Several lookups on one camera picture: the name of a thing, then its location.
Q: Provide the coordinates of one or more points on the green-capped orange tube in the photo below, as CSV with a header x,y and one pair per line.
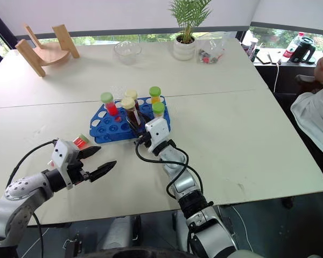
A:
x,y
155,92

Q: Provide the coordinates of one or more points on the white and pink tube container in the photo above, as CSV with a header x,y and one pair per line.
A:
x,y
251,47

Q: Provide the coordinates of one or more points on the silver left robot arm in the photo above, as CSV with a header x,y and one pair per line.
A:
x,y
16,193

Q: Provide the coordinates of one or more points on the metal hook bracket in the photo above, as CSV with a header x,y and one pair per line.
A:
x,y
74,244

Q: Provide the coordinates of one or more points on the black chair armrest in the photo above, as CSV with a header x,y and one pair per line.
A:
x,y
305,79

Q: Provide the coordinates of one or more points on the clear bag of small parts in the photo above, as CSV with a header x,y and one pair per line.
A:
x,y
210,52

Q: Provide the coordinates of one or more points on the green-capped yellow tube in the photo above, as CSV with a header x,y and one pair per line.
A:
x,y
158,108

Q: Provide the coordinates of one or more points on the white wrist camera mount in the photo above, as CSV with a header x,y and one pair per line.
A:
x,y
63,154
158,131

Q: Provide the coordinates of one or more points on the green-capped red tube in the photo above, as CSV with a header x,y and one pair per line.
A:
x,y
79,141
111,106

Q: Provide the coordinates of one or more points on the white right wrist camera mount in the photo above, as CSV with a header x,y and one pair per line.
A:
x,y
158,131

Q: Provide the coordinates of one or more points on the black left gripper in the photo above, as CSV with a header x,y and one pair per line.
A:
x,y
76,172

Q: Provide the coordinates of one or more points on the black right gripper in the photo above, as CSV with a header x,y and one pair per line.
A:
x,y
143,139

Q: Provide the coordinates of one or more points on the clear glass bowl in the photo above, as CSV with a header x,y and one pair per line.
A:
x,y
127,52

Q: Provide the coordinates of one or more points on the white garment of bystander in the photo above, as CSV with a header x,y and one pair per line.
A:
x,y
315,118

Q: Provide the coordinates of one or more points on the cream-capped dark brown tube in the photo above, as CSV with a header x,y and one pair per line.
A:
x,y
131,94
133,114

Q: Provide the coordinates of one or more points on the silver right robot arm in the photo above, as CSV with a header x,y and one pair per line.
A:
x,y
183,182

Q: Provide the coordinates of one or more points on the green plant in white pot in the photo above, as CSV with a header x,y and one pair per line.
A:
x,y
185,47

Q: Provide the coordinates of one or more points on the dark flat phone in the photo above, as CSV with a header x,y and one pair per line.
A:
x,y
262,57

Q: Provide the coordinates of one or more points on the grey rounded shape under table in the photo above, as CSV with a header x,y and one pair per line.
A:
x,y
118,233

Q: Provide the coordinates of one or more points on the blue test tube rack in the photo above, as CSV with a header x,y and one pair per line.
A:
x,y
107,129

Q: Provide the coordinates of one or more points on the black lidded mug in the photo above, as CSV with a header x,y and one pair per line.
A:
x,y
301,49

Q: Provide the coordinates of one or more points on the red-labelled water bottle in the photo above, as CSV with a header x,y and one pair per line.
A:
x,y
292,47

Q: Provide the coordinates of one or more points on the black caster wheel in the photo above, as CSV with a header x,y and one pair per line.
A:
x,y
288,203

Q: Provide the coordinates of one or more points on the wooden curved stand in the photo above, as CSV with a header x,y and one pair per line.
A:
x,y
51,53

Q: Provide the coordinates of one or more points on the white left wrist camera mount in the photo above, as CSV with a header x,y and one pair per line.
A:
x,y
63,154

